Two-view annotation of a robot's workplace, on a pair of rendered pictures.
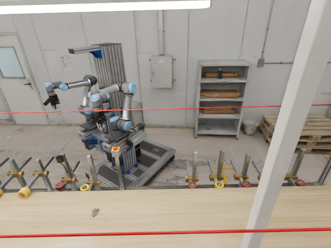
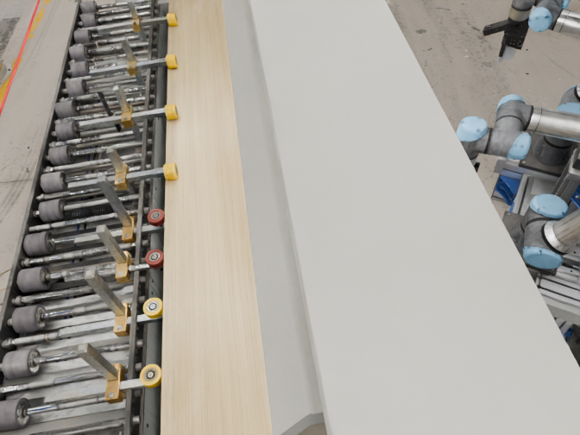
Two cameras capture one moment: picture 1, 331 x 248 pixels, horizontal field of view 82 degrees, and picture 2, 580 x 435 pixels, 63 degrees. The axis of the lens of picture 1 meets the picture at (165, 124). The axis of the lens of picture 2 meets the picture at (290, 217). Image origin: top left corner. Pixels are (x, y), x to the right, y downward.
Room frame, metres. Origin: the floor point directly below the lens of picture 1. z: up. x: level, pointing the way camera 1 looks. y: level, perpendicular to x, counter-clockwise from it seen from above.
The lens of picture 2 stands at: (1.07, -0.28, 2.59)
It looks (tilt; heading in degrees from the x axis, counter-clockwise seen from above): 53 degrees down; 88
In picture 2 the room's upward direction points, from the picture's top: 8 degrees counter-clockwise
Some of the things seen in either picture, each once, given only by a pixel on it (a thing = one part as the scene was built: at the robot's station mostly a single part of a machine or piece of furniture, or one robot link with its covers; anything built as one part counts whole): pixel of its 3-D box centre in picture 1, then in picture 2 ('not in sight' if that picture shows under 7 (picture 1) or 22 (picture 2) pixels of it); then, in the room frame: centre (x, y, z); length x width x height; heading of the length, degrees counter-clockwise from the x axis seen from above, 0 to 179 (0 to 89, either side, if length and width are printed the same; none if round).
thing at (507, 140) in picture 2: (102, 97); (507, 140); (1.74, 0.60, 1.61); 0.11 x 0.11 x 0.08; 62
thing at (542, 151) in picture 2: (91, 120); (555, 145); (2.28, 1.00, 1.09); 0.15 x 0.15 x 0.10
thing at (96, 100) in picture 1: (96, 100); (470, 137); (1.65, 0.63, 1.62); 0.09 x 0.08 x 0.11; 152
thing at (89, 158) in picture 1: (93, 173); not in sight; (1.44, 0.73, 0.92); 0.03 x 0.03 x 0.48; 0
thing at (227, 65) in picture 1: (218, 101); not in sight; (3.63, -1.10, 0.78); 0.90 x 0.45 x 1.55; 85
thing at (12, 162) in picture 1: (20, 177); not in sight; (1.45, 1.48, 0.89); 0.03 x 0.03 x 0.48; 0
